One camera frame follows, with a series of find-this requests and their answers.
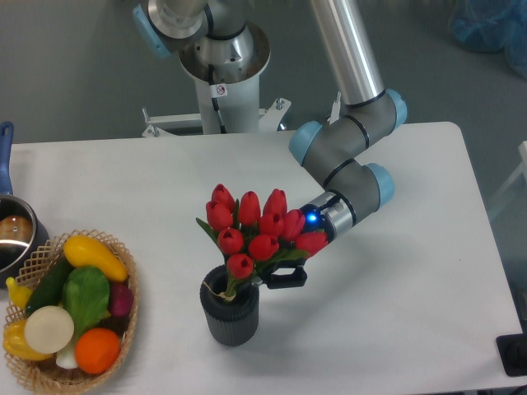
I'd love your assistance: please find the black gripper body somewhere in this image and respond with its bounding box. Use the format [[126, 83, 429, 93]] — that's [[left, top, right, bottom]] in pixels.
[[300, 203, 329, 238]]

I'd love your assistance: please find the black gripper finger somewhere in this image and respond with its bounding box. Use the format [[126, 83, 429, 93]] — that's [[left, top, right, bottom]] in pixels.
[[251, 267, 307, 288]]

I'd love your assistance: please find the red tulip bouquet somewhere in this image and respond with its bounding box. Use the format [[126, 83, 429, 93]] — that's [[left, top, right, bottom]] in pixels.
[[196, 184, 329, 303]]

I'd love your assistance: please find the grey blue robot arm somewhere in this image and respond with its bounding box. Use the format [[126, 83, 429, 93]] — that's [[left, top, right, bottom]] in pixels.
[[133, 1, 407, 241]]

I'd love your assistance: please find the dark grey ribbed vase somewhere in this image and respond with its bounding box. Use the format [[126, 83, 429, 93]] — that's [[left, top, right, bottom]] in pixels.
[[199, 266, 259, 346]]

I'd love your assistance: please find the purple red radish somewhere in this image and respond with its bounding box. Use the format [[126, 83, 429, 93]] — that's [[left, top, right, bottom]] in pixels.
[[108, 283, 134, 318]]

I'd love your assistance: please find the green leafy bok choy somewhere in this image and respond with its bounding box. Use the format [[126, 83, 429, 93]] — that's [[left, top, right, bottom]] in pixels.
[[56, 266, 110, 369]]

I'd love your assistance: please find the orange fruit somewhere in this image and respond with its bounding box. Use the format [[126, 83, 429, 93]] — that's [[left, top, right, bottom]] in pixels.
[[75, 328, 120, 374]]

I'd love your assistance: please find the yellow squash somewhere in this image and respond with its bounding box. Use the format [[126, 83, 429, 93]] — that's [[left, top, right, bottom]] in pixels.
[[63, 235, 128, 282]]

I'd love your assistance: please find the black device at table edge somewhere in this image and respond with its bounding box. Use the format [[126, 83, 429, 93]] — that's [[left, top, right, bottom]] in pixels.
[[496, 333, 526, 377]]

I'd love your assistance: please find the dark green cucumber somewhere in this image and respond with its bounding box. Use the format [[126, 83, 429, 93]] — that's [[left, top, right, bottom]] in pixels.
[[25, 256, 74, 317]]

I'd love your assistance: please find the white round onion slice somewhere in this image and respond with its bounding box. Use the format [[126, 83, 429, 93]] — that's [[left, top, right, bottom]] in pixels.
[[24, 305, 74, 354]]

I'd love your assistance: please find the blue plastic bag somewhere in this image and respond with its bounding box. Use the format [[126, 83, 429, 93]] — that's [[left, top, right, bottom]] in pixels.
[[448, 1, 526, 77]]

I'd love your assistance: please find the woven wicker basket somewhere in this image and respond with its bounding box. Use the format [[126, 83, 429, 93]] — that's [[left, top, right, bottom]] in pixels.
[[1, 230, 139, 394]]

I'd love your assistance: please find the yellow bell pepper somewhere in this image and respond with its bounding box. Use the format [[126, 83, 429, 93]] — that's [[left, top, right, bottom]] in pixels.
[[3, 319, 53, 361]]

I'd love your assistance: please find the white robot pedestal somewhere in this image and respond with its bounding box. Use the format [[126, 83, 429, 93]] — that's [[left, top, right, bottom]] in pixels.
[[142, 21, 291, 137]]

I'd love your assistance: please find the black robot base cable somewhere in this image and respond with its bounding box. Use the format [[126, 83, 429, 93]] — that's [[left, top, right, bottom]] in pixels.
[[208, 63, 227, 135]]

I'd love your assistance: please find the white frame at right edge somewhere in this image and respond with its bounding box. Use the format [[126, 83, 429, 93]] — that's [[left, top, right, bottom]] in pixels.
[[487, 141, 526, 221]]

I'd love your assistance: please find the blue handled saucepan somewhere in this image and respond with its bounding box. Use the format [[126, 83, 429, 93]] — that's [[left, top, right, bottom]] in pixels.
[[1, 121, 49, 290]]

